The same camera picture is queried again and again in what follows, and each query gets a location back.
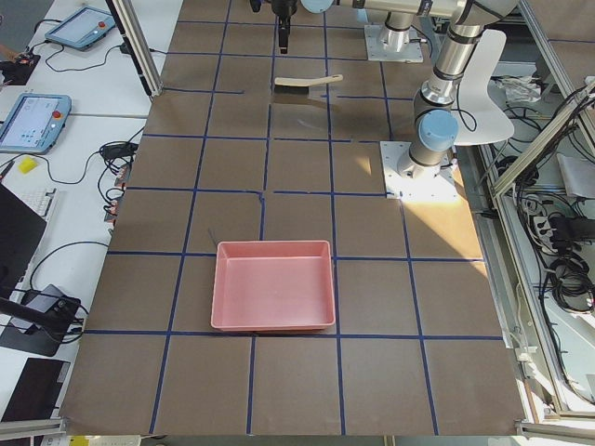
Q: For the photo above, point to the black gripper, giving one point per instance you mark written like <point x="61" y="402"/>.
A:
<point x="284" y="7"/>

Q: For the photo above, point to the white hand brush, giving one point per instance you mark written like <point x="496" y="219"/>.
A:
<point x="287" y="85"/>

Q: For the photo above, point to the pink plastic bin left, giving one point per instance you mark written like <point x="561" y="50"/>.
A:
<point x="273" y="286"/>

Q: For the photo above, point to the upper blue teach pendant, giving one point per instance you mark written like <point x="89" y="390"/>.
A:
<point x="82" y="29"/>

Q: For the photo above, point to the blue teach pendant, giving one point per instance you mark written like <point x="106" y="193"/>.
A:
<point x="82" y="29"/>
<point x="34" y="123"/>

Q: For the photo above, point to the white chair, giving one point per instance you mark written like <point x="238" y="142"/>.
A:
<point x="480" y="120"/>

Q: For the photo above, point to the lower blue teach pendant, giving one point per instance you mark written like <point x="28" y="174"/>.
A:
<point x="34" y="123"/>

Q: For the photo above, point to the yellow sponge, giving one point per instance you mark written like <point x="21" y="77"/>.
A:
<point x="27" y="165"/>

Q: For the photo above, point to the white keyboard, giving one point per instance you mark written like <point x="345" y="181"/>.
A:
<point x="41" y="200"/>

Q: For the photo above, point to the black laptop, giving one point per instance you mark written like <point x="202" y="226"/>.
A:
<point x="21" y="232"/>

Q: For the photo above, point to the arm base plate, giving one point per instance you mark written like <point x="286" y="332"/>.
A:
<point x="409" y="184"/>
<point x="412" y="53"/>

